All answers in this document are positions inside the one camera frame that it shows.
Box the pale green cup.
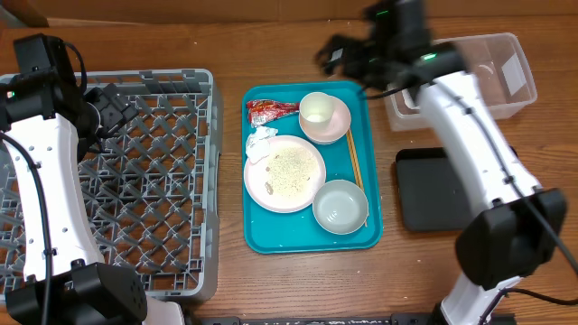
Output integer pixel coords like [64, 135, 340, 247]
[299, 92, 334, 135]

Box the red snack wrapper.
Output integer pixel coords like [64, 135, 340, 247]
[246, 99, 299, 127]

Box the white paper napkin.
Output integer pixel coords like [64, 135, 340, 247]
[246, 126, 278, 164]

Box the large pink dinner plate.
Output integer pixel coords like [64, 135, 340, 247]
[244, 135, 326, 213]

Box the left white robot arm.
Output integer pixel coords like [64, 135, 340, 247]
[1, 33, 185, 324]

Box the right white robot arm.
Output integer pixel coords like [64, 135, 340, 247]
[315, 0, 567, 324]

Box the grey plastic dishwasher rack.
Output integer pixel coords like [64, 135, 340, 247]
[1, 69, 223, 302]

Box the clear plastic waste bin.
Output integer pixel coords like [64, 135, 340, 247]
[385, 32, 537, 131]

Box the wooden chopstick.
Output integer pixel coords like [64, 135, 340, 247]
[345, 129, 363, 190]
[348, 128, 368, 228]

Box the teal plastic serving tray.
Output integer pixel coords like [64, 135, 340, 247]
[241, 80, 383, 255]

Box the pale green bowl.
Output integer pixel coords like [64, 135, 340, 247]
[312, 180, 369, 235]

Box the black rectangular tray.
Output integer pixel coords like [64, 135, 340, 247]
[395, 147, 472, 232]

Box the black rail at table edge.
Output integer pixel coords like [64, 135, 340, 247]
[198, 311, 516, 325]

